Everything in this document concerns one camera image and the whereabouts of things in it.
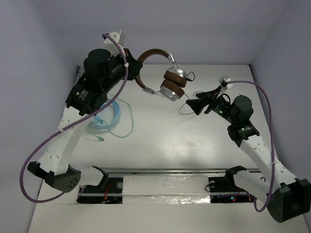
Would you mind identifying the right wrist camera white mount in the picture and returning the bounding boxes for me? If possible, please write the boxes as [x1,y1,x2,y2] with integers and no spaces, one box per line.
[219,76,232,91]

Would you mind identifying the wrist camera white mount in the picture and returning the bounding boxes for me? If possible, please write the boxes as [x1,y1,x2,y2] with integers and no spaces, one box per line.
[219,76,232,91]
[102,30,125,56]

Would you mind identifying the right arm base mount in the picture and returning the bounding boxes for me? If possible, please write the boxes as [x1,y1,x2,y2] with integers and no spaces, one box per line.
[205,166,254,203]

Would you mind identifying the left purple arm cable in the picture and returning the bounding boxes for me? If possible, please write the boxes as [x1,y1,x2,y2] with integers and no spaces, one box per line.
[19,33,129,203]

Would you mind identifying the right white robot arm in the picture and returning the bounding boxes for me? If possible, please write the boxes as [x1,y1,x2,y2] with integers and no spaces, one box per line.
[186,82,311,223]

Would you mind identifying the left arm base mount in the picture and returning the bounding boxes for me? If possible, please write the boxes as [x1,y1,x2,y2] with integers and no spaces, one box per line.
[76,166,123,204]

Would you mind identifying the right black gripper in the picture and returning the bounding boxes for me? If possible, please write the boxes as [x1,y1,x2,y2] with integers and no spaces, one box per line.
[186,85,237,125]

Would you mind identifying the aluminium rail left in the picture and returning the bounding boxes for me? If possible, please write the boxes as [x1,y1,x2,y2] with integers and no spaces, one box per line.
[76,65,85,82]

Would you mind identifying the aluminium rail front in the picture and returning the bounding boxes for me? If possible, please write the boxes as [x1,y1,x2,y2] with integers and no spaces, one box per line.
[70,166,262,174]

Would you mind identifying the blue headphones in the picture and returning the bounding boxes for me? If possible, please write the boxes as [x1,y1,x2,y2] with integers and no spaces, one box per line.
[87,101,121,130]

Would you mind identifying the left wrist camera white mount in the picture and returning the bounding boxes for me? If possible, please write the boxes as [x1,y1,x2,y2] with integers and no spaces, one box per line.
[102,30,125,56]

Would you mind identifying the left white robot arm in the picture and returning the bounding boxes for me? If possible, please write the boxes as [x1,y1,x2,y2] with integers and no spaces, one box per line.
[27,49,142,193]

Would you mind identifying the aluminium rail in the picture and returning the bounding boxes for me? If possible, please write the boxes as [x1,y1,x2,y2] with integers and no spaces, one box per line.
[70,166,262,174]
[76,65,85,82]

